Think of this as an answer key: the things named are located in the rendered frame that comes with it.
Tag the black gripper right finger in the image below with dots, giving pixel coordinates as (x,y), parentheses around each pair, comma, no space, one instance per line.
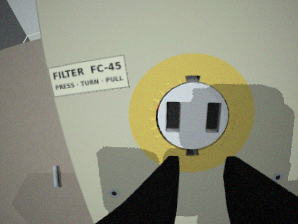
(253,198)

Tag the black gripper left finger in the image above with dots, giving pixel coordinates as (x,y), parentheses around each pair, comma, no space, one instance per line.
(155,202)

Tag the white cylinder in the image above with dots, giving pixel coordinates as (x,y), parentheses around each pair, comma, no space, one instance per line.
(192,114)

